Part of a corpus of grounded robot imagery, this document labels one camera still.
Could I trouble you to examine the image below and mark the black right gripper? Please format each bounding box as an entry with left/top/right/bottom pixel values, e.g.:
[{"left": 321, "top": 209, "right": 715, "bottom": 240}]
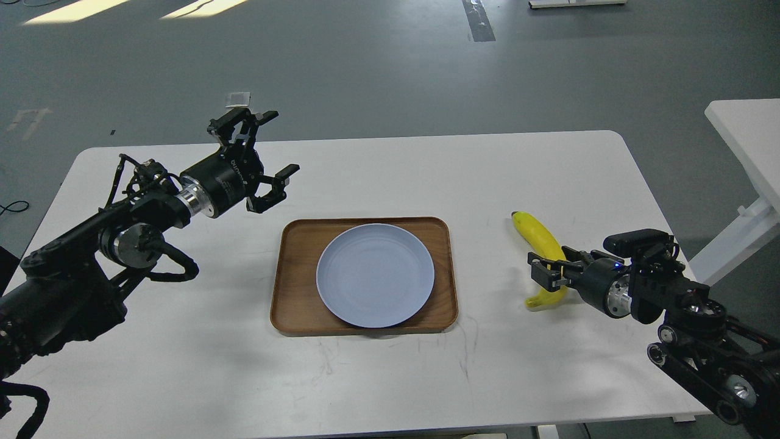
[{"left": 527, "top": 246, "right": 632, "bottom": 319}]

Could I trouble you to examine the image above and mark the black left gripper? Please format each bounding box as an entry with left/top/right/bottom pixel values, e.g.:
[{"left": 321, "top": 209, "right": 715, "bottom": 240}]
[{"left": 180, "top": 107, "right": 300, "bottom": 218}]

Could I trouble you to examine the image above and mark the yellow banana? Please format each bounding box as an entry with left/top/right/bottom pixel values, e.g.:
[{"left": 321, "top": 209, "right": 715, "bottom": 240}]
[{"left": 511, "top": 211, "right": 569, "bottom": 312}]

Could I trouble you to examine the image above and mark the light blue plate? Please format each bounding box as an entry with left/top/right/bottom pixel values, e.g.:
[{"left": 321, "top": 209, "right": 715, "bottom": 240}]
[{"left": 315, "top": 223, "right": 435, "bottom": 329}]

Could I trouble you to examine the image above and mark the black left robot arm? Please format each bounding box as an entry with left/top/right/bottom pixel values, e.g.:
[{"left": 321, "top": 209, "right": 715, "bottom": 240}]
[{"left": 1, "top": 107, "right": 300, "bottom": 438}]

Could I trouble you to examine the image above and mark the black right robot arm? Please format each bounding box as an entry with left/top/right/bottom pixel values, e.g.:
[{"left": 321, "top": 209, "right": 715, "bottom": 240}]
[{"left": 523, "top": 229, "right": 779, "bottom": 438}]

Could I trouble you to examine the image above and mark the white floor label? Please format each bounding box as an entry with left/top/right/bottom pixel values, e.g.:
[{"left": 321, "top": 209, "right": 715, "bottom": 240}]
[{"left": 225, "top": 91, "right": 252, "bottom": 108}]

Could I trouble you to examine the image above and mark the brown wooden tray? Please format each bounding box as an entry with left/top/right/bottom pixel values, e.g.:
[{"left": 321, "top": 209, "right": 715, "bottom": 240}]
[{"left": 270, "top": 216, "right": 459, "bottom": 337}]

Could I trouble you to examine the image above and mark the white side table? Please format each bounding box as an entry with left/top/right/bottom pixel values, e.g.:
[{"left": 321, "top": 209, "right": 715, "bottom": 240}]
[{"left": 689, "top": 99, "right": 780, "bottom": 291}]

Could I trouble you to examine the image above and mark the white table base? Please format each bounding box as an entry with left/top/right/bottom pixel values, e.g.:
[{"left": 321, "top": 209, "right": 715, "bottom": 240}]
[{"left": 528, "top": 0, "right": 628, "bottom": 9}]

